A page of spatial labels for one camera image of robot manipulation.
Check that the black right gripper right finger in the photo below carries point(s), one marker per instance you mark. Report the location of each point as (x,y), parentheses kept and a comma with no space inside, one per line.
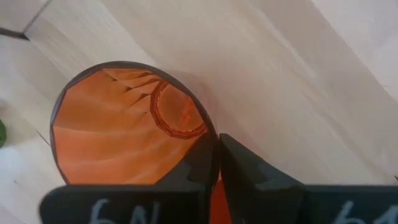
(280,205)

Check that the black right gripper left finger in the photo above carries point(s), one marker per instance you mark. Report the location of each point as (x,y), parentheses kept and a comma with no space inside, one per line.
(124,205)

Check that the red faceted plastic tumbler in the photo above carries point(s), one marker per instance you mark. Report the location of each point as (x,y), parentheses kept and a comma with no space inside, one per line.
(109,140)

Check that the green faceted plastic tumbler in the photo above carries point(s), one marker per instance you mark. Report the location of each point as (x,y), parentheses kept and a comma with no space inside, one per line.
(2,133)

